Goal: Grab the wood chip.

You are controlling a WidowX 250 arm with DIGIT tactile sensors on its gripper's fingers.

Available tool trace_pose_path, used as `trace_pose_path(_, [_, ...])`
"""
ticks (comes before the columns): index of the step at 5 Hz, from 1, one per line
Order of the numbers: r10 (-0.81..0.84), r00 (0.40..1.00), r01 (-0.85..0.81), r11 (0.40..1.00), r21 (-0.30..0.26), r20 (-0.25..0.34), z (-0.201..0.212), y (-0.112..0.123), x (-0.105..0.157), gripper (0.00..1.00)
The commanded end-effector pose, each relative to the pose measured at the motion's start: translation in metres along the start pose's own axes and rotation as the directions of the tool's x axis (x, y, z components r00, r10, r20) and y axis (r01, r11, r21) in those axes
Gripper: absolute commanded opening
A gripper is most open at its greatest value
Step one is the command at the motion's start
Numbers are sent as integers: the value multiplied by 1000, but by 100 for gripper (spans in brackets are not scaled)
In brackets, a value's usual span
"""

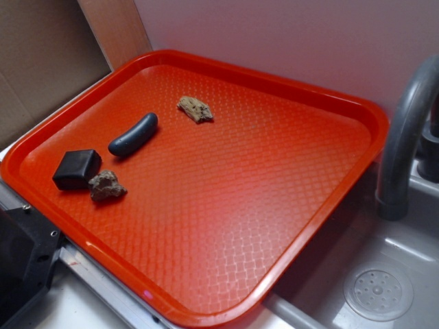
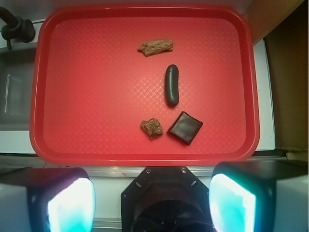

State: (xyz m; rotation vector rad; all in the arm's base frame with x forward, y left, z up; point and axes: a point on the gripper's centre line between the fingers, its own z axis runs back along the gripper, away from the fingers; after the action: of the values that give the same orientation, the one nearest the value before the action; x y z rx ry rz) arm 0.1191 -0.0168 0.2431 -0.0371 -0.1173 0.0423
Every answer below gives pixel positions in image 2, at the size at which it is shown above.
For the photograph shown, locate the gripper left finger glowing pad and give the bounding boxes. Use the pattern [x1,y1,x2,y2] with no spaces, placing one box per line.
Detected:
[0,167,95,232]

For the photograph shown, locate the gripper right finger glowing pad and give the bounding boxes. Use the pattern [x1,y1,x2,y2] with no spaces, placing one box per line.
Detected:
[209,160,309,232]

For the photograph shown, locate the long brown wood chip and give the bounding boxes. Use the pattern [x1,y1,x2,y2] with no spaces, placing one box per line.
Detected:
[137,40,173,57]

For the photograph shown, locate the dark brown square block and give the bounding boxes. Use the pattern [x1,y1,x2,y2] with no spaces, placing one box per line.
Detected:
[167,111,203,146]

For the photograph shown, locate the small brown wood chunk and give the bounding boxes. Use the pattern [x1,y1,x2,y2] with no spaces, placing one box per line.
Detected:
[140,118,164,140]

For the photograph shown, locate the dark green pickle toy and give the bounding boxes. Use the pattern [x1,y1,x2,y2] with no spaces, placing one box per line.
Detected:
[165,64,179,106]

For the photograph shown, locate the black clamp knob fixture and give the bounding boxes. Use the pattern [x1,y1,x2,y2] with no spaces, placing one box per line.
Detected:
[0,7,36,50]

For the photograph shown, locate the brown cardboard box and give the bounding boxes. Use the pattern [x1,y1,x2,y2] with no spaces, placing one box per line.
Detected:
[264,0,309,161]

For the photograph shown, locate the black octagonal mount plate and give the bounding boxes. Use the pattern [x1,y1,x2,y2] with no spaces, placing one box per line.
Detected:
[121,166,214,232]

